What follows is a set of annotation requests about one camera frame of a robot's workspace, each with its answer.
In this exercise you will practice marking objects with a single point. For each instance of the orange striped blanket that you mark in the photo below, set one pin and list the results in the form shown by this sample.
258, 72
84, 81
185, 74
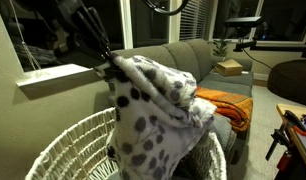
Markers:
237, 107

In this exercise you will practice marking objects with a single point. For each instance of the white black spotted blanket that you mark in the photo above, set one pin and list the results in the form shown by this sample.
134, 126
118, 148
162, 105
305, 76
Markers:
159, 118

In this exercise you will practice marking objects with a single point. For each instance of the wooden table with clamp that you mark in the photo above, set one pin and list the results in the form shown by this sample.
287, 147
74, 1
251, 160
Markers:
292, 135

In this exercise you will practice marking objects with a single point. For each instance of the black camera arm mount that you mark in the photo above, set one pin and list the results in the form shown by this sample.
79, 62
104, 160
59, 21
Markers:
252, 45

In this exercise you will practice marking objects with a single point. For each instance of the white window sill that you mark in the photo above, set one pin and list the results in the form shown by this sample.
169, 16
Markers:
49, 81

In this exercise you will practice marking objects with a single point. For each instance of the white woven laundry basket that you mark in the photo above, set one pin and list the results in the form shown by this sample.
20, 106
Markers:
79, 153

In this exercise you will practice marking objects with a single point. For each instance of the grey fabric sofa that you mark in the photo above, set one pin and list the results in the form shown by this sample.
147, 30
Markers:
195, 56

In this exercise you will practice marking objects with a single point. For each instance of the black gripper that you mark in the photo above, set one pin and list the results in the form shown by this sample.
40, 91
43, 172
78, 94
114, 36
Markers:
90, 37

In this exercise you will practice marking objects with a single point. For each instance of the green potted plant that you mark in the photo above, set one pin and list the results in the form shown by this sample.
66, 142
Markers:
220, 47

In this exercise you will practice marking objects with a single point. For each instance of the dark brown bean bag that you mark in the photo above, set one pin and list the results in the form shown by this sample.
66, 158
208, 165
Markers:
288, 80

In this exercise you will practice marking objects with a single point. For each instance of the black camera on mount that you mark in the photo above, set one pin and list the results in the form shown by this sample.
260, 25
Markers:
243, 22

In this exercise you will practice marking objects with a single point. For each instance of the cardboard box on sofa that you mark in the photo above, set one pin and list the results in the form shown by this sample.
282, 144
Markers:
229, 68

